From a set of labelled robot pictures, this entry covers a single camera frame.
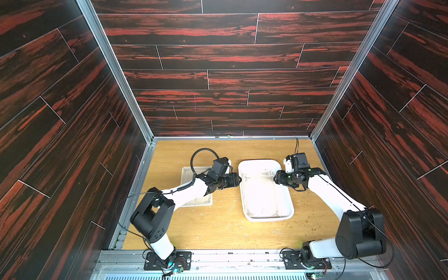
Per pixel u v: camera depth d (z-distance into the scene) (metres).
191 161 0.79
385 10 0.67
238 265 0.74
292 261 0.73
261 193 0.93
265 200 0.89
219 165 0.69
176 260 0.73
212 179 0.68
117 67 0.84
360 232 0.42
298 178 0.63
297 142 1.21
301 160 0.69
